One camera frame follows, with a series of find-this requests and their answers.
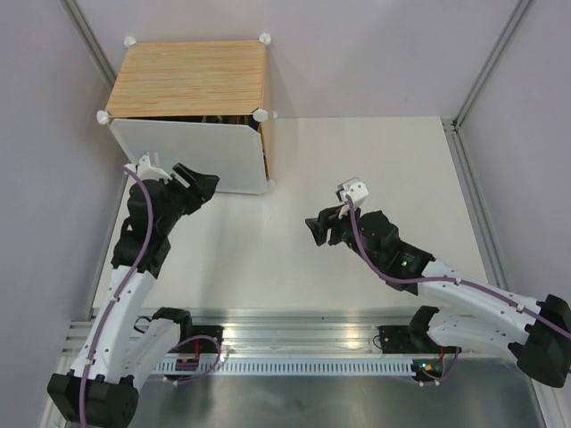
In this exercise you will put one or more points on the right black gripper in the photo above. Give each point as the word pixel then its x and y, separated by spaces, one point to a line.
pixel 318 226

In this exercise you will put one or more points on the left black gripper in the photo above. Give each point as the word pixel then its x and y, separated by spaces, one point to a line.
pixel 202 186

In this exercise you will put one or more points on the white translucent cabinet door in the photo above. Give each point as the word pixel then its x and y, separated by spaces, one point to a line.
pixel 232 152

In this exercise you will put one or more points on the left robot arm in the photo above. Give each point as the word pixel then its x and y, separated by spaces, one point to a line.
pixel 102 386

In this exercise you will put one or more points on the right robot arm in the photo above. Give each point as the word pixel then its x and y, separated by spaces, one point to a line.
pixel 533 334

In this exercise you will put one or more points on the wooden two-shelf shoe cabinet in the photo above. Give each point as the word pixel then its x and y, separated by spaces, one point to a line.
pixel 214 82

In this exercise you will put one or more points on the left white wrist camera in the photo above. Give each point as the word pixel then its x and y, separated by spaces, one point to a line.
pixel 147 168

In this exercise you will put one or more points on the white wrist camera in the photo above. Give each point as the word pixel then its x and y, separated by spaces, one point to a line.
pixel 353 189
pixel 147 168

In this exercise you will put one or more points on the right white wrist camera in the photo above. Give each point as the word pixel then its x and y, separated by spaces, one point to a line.
pixel 353 189

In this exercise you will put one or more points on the aluminium mounting rail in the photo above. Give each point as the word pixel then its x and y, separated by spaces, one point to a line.
pixel 320 333

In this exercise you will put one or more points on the left aluminium frame post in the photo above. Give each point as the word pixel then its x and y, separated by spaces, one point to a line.
pixel 87 35

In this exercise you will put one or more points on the aluminium frame post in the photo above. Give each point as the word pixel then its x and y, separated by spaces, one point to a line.
pixel 499 48
pixel 87 35

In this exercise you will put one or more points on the white slotted cable duct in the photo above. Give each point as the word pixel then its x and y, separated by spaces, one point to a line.
pixel 316 366

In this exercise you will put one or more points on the right aluminium frame post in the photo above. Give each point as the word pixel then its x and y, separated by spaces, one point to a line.
pixel 499 48

